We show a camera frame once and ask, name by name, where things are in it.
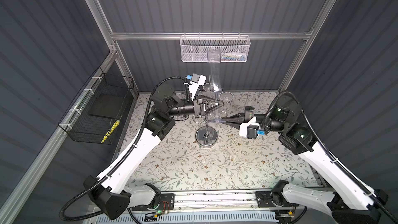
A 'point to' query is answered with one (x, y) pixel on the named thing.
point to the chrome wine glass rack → (206, 136)
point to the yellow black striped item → (111, 130)
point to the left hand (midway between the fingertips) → (224, 104)
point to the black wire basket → (95, 116)
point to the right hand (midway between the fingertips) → (224, 117)
